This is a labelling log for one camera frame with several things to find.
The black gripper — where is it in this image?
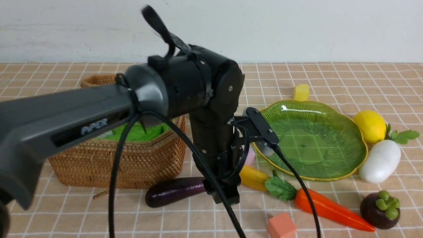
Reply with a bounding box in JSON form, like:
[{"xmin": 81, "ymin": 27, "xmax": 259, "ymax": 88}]
[{"xmin": 189, "ymin": 106, "xmax": 243, "ymax": 205}]

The yellow toy banana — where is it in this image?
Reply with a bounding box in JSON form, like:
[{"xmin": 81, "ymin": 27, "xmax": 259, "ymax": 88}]
[{"xmin": 239, "ymin": 165, "xmax": 270, "ymax": 192}]

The purple toy eggplant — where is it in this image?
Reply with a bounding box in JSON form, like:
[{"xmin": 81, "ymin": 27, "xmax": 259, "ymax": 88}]
[{"xmin": 145, "ymin": 177, "xmax": 205, "ymax": 208}]

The orange toy carrot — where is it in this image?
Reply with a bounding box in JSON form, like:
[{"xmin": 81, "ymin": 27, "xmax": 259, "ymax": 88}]
[{"xmin": 264, "ymin": 171, "xmax": 376, "ymax": 232}]

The yellow toy lemon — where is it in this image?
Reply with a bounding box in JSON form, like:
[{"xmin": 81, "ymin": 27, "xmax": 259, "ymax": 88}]
[{"xmin": 352, "ymin": 110, "xmax": 387, "ymax": 144}]

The white toy radish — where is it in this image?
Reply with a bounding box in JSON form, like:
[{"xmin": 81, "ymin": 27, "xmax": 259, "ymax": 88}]
[{"xmin": 359, "ymin": 124, "xmax": 420, "ymax": 184}]

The dark purple toy mangosteen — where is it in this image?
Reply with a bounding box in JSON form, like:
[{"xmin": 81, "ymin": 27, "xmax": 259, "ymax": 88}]
[{"xmin": 360, "ymin": 190, "xmax": 401, "ymax": 229}]

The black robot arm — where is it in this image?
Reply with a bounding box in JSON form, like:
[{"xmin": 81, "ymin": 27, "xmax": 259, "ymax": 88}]
[{"xmin": 1, "ymin": 45, "xmax": 245, "ymax": 238}]

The pink foam cube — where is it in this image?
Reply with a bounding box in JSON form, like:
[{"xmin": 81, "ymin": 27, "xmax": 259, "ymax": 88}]
[{"xmin": 245, "ymin": 145, "xmax": 256, "ymax": 166}]

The woven rattan basket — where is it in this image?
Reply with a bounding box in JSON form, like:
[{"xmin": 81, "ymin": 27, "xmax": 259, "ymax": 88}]
[{"xmin": 49, "ymin": 129, "xmax": 186, "ymax": 189}]

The yellow foam cube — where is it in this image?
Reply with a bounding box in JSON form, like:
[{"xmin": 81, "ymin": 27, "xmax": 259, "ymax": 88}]
[{"xmin": 293, "ymin": 84, "xmax": 310, "ymax": 101}]

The green leaf-shaped glass plate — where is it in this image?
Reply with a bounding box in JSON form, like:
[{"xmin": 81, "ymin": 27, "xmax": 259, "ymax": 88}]
[{"xmin": 260, "ymin": 100, "xmax": 368, "ymax": 182}]

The orange foam cube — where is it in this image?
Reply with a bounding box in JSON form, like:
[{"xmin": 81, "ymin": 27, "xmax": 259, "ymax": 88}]
[{"xmin": 266, "ymin": 212, "xmax": 297, "ymax": 238}]

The woven rattan basket lid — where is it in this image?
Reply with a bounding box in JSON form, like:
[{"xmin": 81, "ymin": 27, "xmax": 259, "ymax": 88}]
[{"xmin": 80, "ymin": 74, "xmax": 116, "ymax": 88}]

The black cable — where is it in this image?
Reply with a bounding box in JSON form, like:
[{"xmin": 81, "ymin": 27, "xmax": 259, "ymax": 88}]
[{"xmin": 108, "ymin": 111, "xmax": 322, "ymax": 238}]

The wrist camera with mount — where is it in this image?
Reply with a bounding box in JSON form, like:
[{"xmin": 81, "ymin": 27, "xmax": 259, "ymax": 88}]
[{"xmin": 227, "ymin": 107, "xmax": 279, "ymax": 157}]

